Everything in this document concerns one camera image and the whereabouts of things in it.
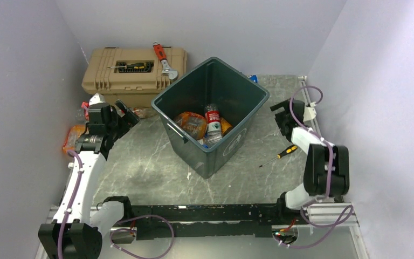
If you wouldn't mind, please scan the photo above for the large orange bottle front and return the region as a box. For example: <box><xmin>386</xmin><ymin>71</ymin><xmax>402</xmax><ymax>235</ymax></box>
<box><xmin>173</xmin><ymin>112</ymin><xmax>208</xmax><ymax>140</ymax></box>

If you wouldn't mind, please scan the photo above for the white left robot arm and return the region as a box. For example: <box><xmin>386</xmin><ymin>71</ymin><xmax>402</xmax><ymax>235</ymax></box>
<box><xmin>38</xmin><ymin>100</ymin><xmax>140</xmax><ymax>258</ymax></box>

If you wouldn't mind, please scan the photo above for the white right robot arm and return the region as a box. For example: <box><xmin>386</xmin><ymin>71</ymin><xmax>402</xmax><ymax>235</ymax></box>
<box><xmin>270</xmin><ymin>99</ymin><xmax>349</xmax><ymax>224</ymax></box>

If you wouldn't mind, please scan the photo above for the blue cap bottle behind bin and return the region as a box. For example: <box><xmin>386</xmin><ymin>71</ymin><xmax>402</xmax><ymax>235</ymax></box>
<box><xmin>247</xmin><ymin>75</ymin><xmax>258</xmax><ymax>83</ymax></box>

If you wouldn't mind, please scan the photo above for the dark green plastic bin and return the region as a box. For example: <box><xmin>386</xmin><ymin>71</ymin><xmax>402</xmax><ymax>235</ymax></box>
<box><xmin>151</xmin><ymin>57</ymin><xmax>270</xmax><ymax>179</ymax></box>

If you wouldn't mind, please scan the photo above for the small clear bottle red cap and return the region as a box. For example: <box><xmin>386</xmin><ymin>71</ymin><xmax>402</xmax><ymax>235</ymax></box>
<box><xmin>133</xmin><ymin>107</ymin><xmax>157</xmax><ymax>119</ymax></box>

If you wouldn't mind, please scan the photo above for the black yellow screwdriver on table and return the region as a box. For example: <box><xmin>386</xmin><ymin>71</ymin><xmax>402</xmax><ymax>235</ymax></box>
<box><xmin>258</xmin><ymin>145</ymin><xmax>298</xmax><ymax>168</ymax></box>

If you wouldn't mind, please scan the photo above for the crushed orange bottle left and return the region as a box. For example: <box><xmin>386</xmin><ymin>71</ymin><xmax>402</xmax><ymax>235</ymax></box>
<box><xmin>62</xmin><ymin>124</ymin><xmax>86</xmax><ymax>155</ymax></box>

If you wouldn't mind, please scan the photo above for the tan plastic toolbox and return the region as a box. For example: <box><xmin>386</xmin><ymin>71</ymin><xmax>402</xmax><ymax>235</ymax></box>
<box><xmin>81</xmin><ymin>47</ymin><xmax>173</xmax><ymax>108</ymax></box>

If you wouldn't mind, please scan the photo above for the black yellow screwdriver in toolbox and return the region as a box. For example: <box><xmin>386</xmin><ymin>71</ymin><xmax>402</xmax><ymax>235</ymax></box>
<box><xmin>109</xmin><ymin>63</ymin><xmax>146</xmax><ymax>69</ymax></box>

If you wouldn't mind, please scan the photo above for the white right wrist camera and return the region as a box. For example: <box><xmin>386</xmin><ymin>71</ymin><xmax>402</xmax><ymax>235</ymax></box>
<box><xmin>303</xmin><ymin>102</ymin><xmax>317</xmax><ymax>122</ymax></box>

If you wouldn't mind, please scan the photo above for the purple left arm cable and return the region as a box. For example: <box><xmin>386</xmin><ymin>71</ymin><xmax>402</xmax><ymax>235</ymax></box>
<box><xmin>56</xmin><ymin>150</ymin><xmax>85</xmax><ymax>259</ymax></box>

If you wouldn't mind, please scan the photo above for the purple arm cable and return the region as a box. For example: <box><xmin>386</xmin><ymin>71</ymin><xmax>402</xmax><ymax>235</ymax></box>
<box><xmin>273</xmin><ymin>85</ymin><xmax>355</xmax><ymax>250</ymax></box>
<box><xmin>56</xmin><ymin>150</ymin><xmax>85</xmax><ymax>259</ymax></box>

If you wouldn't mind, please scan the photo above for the red handled adjustable wrench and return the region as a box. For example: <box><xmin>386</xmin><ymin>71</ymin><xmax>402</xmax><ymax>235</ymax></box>
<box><xmin>153</xmin><ymin>42</ymin><xmax>178</xmax><ymax>81</ymax></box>

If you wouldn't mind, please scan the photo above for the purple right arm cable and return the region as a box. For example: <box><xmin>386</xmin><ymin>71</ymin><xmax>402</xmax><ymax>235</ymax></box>
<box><xmin>273</xmin><ymin>85</ymin><xmax>355</xmax><ymax>250</ymax></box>

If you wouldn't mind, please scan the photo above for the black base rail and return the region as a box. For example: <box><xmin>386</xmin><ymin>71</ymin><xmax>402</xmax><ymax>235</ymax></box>
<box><xmin>125</xmin><ymin>203</ymin><xmax>299</xmax><ymax>241</ymax></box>

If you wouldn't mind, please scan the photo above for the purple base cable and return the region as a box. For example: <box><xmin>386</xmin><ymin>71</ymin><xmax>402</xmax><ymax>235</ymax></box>
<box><xmin>108</xmin><ymin>214</ymin><xmax>175</xmax><ymax>259</ymax></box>

